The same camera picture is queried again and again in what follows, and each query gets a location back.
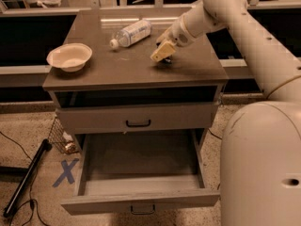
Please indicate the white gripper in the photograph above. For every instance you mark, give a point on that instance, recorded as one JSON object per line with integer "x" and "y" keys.
{"x": 177, "y": 32}

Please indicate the dark rxbar blueberry bar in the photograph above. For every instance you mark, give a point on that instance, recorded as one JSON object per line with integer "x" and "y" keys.
{"x": 167, "y": 60}

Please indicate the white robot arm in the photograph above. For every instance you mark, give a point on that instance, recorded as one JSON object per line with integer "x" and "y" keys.
{"x": 260, "y": 159}

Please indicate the grey drawer cabinet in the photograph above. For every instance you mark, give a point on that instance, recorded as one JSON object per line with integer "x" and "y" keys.
{"x": 128, "y": 76}

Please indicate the closed grey top drawer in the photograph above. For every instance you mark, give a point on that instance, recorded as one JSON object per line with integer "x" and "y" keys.
{"x": 124, "y": 119}

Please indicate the open grey middle drawer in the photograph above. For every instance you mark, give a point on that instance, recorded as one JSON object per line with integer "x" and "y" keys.
{"x": 141, "y": 173}

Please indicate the clear plastic water bottle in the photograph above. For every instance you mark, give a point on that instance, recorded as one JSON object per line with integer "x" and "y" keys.
{"x": 131, "y": 34}

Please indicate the white paper bowl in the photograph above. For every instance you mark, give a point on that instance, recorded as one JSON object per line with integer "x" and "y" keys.
{"x": 70, "y": 57}

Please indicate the black bar left floor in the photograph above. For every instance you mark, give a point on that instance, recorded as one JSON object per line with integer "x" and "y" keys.
{"x": 10, "y": 209}

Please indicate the blue tape cross mark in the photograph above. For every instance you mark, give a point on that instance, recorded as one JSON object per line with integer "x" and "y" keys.
{"x": 67, "y": 172}

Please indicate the wire mesh waste basket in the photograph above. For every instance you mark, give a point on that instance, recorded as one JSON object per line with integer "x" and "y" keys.
{"x": 60, "y": 139}

